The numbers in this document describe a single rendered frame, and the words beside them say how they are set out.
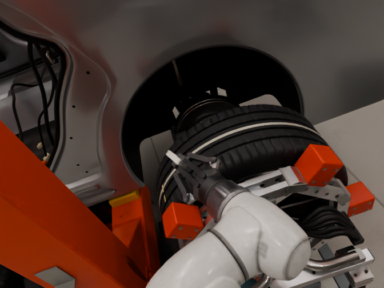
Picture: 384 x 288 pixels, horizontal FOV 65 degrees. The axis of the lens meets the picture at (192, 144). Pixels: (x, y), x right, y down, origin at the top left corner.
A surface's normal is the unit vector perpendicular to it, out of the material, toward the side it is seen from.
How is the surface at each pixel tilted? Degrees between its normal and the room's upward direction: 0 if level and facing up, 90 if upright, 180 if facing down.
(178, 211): 45
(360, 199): 0
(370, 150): 0
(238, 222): 12
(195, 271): 17
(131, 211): 0
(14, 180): 90
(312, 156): 55
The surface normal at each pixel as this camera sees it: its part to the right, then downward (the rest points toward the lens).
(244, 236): -0.26, -0.57
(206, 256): -0.08, -0.68
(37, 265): 0.22, 0.66
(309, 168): -0.92, -0.10
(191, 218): 0.47, -0.71
